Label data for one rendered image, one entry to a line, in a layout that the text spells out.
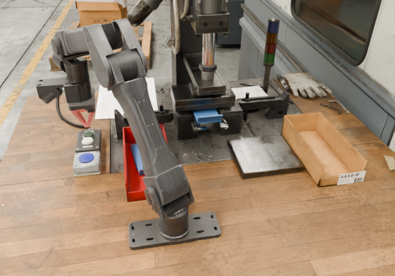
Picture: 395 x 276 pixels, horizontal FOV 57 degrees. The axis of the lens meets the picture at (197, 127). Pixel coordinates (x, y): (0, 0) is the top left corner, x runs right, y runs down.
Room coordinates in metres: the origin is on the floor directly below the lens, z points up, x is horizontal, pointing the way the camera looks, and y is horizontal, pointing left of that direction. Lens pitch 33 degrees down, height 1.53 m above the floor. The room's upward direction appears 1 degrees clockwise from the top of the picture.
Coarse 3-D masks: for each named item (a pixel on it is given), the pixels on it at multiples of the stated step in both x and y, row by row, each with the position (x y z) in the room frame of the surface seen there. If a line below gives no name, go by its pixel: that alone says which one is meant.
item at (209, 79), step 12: (204, 36) 0.97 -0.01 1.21; (204, 48) 0.97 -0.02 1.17; (192, 60) 1.14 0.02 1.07; (204, 60) 0.97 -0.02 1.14; (192, 72) 1.01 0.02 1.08; (204, 72) 0.96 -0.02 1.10; (216, 72) 1.01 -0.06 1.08; (192, 84) 0.99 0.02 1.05; (204, 84) 0.93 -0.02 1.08; (216, 84) 0.93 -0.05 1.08; (228, 84) 1.02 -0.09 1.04; (180, 96) 0.94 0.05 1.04; (192, 96) 0.94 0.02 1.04; (204, 96) 0.94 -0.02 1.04; (216, 96) 0.94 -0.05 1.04; (228, 96) 0.94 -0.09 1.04; (180, 108) 0.91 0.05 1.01; (192, 108) 0.92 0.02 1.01; (204, 108) 0.93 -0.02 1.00
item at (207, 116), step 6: (210, 108) 0.95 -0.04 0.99; (198, 114) 0.92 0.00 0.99; (204, 114) 0.92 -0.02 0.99; (210, 114) 0.92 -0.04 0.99; (216, 114) 0.92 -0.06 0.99; (222, 114) 0.87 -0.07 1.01; (198, 120) 0.86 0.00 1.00; (204, 120) 0.87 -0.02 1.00; (210, 120) 0.88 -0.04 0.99; (216, 120) 0.88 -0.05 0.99
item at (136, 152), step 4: (136, 144) 0.87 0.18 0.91; (132, 148) 0.85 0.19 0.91; (136, 148) 0.85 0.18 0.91; (136, 152) 0.83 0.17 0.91; (136, 156) 0.82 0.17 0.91; (136, 160) 0.80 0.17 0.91; (140, 160) 0.80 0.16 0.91; (140, 164) 0.78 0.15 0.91; (140, 168) 0.76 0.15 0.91; (140, 172) 0.73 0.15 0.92
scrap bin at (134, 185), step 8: (128, 128) 0.89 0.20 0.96; (128, 136) 0.89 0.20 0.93; (128, 144) 0.88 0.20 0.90; (128, 152) 0.84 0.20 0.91; (128, 160) 0.80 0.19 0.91; (128, 168) 0.77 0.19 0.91; (128, 176) 0.73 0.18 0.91; (136, 176) 0.73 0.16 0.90; (144, 176) 0.73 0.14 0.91; (128, 184) 0.70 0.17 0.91; (136, 184) 0.70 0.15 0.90; (144, 184) 0.70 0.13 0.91; (128, 192) 0.64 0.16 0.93; (136, 192) 0.65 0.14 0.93; (144, 192) 0.65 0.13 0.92; (128, 200) 0.64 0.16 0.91; (136, 200) 0.65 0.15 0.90
